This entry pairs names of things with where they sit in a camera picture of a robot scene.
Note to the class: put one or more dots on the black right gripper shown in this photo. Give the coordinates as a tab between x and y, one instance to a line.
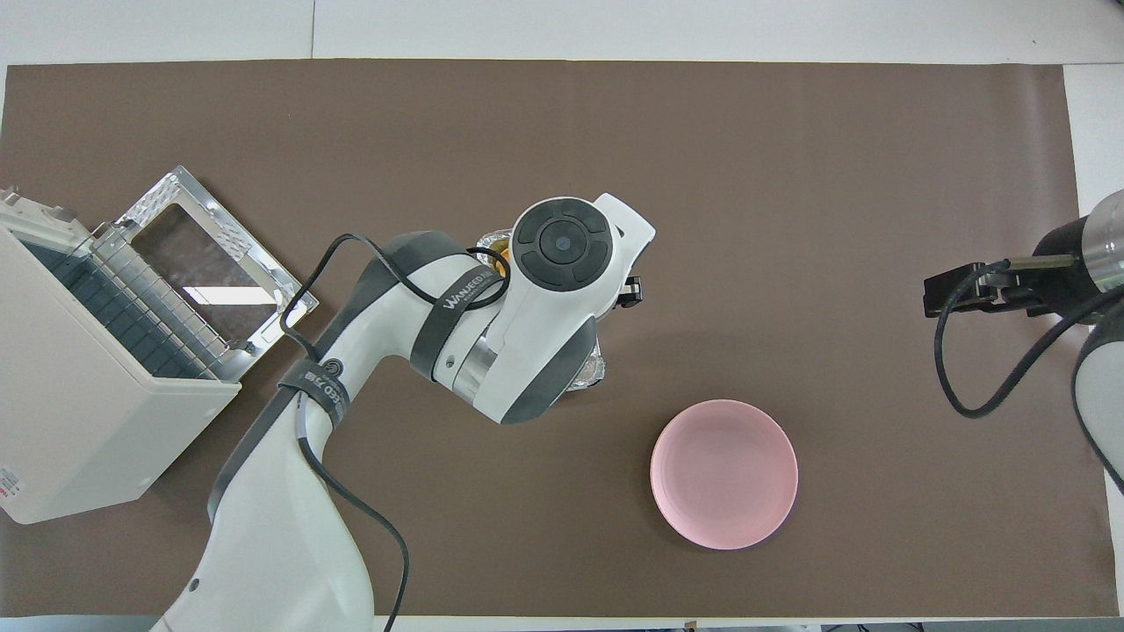
1062	281

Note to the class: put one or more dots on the pink round plate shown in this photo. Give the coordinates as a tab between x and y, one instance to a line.
724	474

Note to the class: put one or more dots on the aluminium foil tray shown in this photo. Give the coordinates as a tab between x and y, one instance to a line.
590	373

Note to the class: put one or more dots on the brown table mat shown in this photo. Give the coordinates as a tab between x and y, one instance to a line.
527	132

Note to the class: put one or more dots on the golden ridged bread loaf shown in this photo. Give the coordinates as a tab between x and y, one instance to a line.
502	256

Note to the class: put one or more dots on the cream white toaster oven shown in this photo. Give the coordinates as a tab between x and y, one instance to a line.
79	430

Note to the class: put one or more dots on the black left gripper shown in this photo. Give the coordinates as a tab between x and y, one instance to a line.
630	292

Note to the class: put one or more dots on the glass oven door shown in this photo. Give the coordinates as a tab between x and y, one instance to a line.
202	263

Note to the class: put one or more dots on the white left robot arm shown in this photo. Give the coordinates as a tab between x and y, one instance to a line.
263	544

